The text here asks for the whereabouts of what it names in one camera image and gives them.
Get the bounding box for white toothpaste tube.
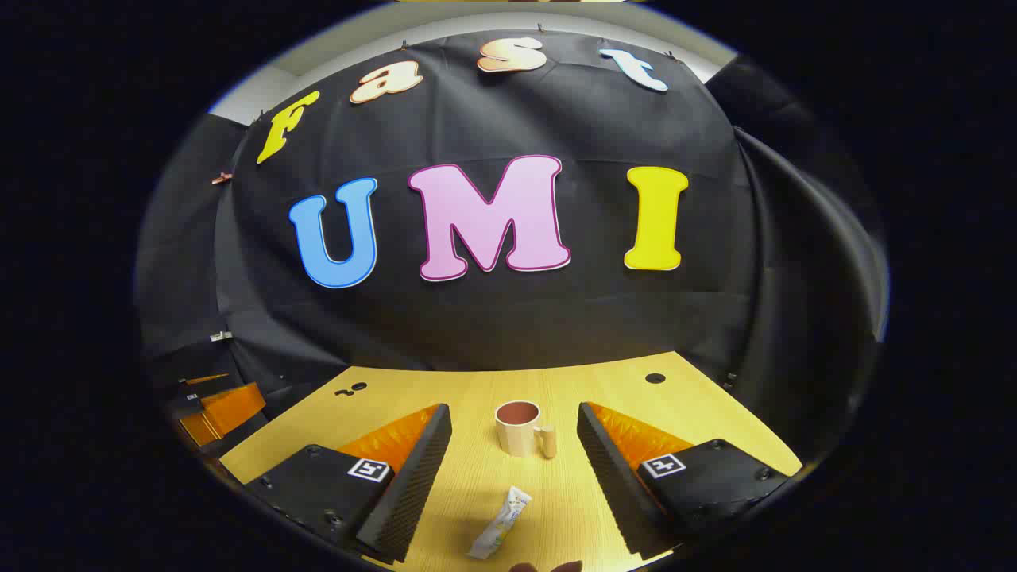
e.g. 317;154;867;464
467;486;533;561

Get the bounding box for black backdrop cloth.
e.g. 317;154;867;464
135;28;891;477

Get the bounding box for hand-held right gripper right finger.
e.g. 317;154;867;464
577;401;789;558

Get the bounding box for wooden desktop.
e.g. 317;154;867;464
218;351;803;572

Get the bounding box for beige cup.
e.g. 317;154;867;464
494;400;557;459

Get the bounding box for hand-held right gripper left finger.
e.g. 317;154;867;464
245;403;453;565

